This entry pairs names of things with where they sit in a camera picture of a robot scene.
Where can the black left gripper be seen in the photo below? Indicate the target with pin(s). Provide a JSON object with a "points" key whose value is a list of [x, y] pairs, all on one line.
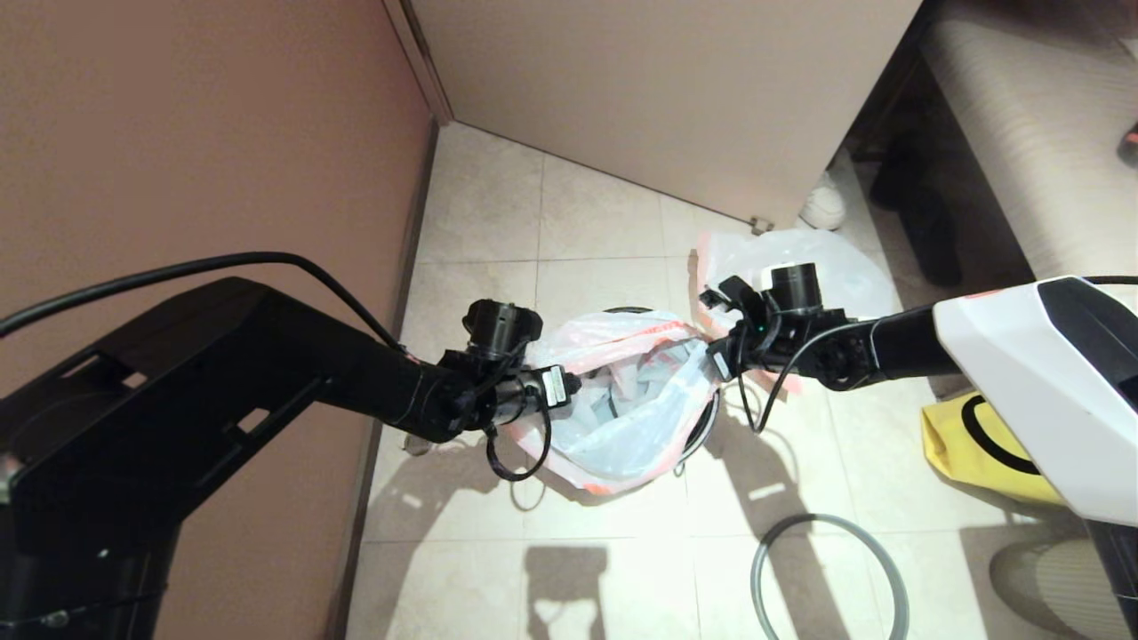
{"points": [[507, 396]]}

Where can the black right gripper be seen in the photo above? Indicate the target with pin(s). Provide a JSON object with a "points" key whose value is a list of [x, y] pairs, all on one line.
{"points": [[747, 351]]}

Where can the black round trash bin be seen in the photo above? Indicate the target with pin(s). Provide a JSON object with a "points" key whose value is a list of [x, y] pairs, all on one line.
{"points": [[709, 427]]}

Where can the white red-printed plastic bag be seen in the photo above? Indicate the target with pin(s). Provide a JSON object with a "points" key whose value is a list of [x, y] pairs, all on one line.
{"points": [[622, 427]]}

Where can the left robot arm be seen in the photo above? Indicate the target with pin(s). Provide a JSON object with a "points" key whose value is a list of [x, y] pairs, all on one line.
{"points": [[178, 418]]}

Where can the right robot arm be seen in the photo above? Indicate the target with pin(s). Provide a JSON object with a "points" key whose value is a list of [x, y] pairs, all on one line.
{"points": [[1022, 373]]}

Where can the yellow fabric bag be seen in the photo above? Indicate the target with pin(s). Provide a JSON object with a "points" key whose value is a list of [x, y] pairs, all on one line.
{"points": [[951, 453]]}

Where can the round metal floor disc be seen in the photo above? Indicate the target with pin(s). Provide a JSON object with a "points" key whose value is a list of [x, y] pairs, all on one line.
{"points": [[416, 444]]}

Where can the small metal cabinet foot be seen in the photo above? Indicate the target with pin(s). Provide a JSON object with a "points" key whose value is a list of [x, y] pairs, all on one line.
{"points": [[763, 222]]}

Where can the white round fluffy object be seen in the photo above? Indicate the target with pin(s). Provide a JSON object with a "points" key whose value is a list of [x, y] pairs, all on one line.
{"points": [[822, 206]]}

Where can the white cabinet door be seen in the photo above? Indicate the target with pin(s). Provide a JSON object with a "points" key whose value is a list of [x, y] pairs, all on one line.
{"points": [[667, 89]]}

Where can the beige woodgrain table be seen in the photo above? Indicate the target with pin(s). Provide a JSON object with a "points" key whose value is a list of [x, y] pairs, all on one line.
{"points": [[1049, 133]]}

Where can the ribbed cream vase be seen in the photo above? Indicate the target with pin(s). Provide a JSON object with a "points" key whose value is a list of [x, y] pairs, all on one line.
{"points": [[1049, 587]]}

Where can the red black object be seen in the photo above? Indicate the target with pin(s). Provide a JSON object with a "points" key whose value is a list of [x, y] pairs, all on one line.
{"points": [[1129, 147]]}

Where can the grey door frame strip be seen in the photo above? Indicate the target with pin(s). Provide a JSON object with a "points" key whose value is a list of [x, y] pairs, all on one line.
{"points": [[418, 55]]}

